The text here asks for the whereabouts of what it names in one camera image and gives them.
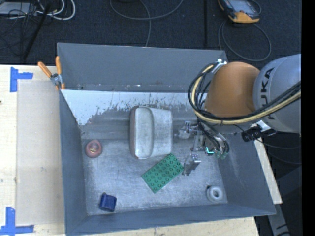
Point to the black cylinder on white bracket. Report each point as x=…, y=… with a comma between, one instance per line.
x=253, y=133

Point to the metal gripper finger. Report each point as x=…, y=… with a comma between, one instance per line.
x=184, y=133
x=190, y=165

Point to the blue small block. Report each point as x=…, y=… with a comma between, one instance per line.
x=107, y=202

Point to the grey metal bin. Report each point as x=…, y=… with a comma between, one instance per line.
x=123, y=176

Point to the pale wood board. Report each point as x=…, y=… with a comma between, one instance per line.
x=37, y=156

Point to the pale grey cup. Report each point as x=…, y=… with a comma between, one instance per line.
x=151, y=131

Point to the green studded flat plate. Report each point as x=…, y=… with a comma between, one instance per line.
x=162, y=173

